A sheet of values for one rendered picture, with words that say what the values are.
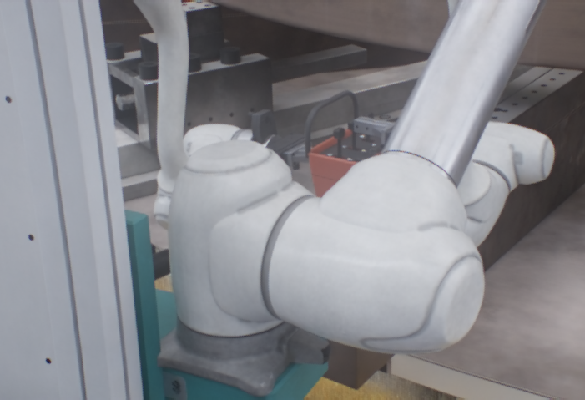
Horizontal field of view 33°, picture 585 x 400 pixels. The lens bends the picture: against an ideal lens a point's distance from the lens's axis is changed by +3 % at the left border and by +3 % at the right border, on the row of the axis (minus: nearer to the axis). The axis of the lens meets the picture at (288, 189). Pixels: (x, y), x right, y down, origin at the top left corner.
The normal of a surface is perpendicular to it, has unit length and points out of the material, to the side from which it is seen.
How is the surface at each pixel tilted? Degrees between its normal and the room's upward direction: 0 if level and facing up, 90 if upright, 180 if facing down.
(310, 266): 62
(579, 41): 90
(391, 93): 72
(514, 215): 90
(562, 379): 0
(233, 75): 90
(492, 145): 34
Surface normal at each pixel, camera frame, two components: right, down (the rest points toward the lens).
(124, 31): 0.16, 0.39
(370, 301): -0.38, 0.18
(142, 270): 0.88, 0.16
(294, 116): 0.49, 0.01
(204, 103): 0.53, 0.32
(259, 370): 0.07, -0.80
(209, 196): -0.39, -0.12
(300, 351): -0.36, 0.38
